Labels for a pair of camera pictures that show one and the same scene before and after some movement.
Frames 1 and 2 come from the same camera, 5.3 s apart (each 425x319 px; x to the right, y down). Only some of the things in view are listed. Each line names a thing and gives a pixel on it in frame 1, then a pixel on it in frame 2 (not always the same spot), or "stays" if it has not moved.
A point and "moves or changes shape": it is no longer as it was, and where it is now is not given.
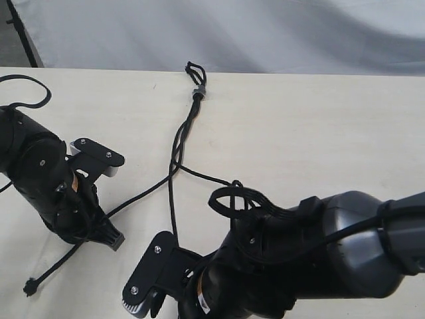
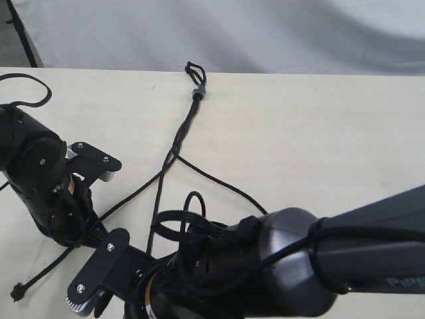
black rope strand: x=199 y=92 moves or changes shape
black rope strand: x=198 y=82 moves or changes shape
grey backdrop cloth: x=304 y=37 stays
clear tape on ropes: x=199 y=88 stays
